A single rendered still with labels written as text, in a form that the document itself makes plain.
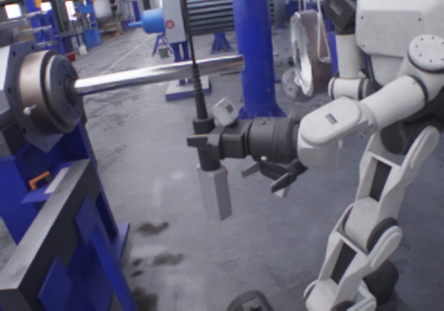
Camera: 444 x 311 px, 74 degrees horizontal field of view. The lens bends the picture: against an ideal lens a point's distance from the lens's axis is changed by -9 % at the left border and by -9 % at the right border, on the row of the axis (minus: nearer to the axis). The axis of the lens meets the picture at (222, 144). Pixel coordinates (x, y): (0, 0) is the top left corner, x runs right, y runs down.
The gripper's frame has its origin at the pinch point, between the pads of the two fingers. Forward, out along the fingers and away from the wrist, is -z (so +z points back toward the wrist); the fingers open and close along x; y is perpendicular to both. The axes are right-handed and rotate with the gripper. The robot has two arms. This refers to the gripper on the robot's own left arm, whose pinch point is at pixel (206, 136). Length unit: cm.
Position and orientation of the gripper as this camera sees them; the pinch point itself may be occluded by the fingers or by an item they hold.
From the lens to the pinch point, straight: 66.3
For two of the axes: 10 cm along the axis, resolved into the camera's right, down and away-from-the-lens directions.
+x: 3.7, -4.5, 8.1
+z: 9.2, 0.6, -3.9
